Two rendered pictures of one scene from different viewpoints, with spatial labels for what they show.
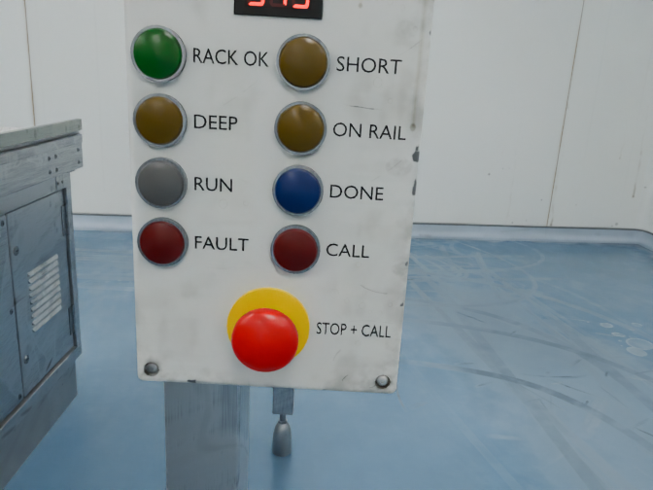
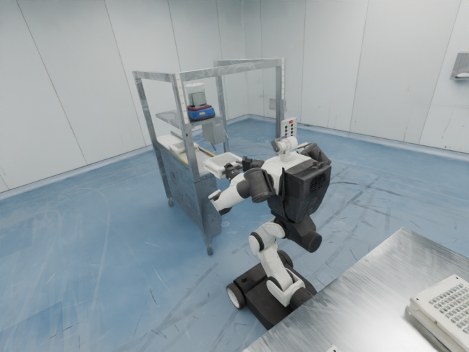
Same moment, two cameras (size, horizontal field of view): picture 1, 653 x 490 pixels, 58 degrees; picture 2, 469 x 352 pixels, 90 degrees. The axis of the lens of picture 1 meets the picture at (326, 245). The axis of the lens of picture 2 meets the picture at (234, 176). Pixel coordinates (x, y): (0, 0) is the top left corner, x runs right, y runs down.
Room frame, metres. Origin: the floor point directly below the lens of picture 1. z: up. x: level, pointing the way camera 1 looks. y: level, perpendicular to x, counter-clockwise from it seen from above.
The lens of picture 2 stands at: (-1.25, 1.68, 1.81)
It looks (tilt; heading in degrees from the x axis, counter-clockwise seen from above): 28 degrees down; 329
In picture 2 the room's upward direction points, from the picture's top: 6 degrees counter-clockwise
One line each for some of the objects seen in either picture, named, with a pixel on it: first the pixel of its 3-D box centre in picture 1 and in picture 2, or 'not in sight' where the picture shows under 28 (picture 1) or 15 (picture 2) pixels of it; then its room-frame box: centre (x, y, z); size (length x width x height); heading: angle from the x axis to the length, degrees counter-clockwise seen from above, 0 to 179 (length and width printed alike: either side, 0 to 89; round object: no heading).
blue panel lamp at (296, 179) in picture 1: (297, 191); not in sight; (0.34, 0.02, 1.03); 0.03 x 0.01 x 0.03; 91
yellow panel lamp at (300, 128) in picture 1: (300, 128); not in sight; (0.34, 0.02, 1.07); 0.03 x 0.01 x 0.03; 91
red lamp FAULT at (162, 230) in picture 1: (161, 242); not in sight; (0.34, 0.10, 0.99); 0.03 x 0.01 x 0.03; 91
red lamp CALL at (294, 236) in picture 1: (294, 250); not in sight; (0.34, 0.02, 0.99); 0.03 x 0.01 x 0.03; 91
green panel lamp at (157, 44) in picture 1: (157, 53); not in sight; (0.34, 0.10, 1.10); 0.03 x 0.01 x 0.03; 91
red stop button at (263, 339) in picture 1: (267, 331); not in sight; (0.34, 0.03, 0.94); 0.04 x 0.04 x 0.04; 1
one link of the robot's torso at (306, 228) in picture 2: not in sight; (296, 227); (-0.52, 0.87, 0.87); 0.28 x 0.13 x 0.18; 2
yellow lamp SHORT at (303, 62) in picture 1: (303, 62); not in sight; (0.34, 0.02, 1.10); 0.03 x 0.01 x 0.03; 91
